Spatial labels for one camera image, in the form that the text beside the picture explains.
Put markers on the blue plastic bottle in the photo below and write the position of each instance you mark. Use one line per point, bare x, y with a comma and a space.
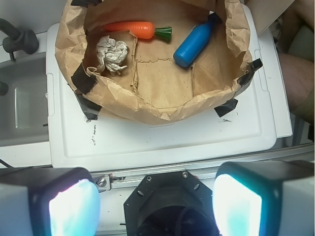
195, 42

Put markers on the grey toy sink faucet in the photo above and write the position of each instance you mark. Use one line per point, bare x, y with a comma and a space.
18, 39

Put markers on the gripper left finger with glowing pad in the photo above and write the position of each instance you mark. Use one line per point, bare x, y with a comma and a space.
48, 202

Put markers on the crumpled white paper ball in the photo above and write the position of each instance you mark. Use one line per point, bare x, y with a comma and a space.
110, 55

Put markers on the aluminium frame rail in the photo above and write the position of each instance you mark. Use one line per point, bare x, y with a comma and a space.
204, 169

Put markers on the brown paper bag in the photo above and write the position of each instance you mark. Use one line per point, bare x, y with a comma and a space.
153, 88

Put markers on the orange toy carrot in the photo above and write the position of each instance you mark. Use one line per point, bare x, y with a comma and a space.
141, 29

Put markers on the white toy sink basin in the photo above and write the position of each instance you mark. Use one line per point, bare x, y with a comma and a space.
24, 139

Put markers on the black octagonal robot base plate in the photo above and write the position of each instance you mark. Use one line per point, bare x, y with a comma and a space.
170, 204

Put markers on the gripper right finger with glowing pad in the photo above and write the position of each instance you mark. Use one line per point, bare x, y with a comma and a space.
265, 198

